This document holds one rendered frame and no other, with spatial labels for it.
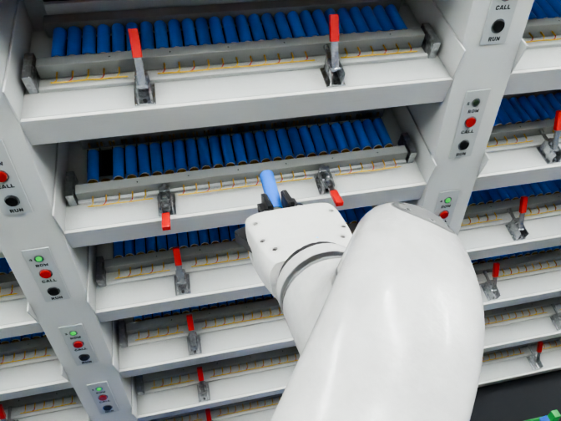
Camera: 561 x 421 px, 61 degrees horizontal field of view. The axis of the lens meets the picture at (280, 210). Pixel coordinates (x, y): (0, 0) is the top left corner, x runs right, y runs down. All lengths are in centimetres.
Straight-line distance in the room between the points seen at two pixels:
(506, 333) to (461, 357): 120
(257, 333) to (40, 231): 51
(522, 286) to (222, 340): 73
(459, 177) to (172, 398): 82
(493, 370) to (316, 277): 126
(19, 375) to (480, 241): 98
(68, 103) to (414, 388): 58
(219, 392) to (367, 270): 101
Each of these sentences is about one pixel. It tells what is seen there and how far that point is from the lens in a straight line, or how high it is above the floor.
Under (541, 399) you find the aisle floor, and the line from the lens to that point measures 174.
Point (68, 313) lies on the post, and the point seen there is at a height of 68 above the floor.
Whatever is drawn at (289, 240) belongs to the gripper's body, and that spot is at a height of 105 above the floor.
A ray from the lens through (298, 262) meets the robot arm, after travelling 40.
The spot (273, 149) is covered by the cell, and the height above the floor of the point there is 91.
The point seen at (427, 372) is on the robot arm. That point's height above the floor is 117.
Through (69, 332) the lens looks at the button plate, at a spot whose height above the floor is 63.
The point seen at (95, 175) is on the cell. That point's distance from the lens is 83.
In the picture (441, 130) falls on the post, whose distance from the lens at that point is 81.
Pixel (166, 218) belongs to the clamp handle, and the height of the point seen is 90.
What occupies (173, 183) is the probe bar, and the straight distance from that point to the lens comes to 79.
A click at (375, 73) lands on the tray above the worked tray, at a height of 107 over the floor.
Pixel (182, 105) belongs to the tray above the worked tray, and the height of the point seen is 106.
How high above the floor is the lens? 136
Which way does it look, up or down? 40 degrees down
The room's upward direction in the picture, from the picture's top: straight up
